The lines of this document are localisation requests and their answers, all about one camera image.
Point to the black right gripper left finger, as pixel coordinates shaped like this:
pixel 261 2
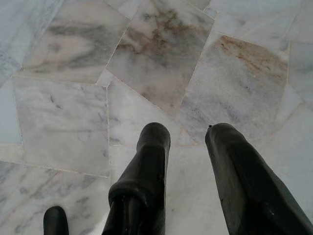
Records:
pixel 144 171

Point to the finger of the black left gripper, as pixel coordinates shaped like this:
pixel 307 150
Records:
pixel 55 222

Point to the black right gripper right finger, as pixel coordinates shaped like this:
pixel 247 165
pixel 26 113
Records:
pixel 244 186

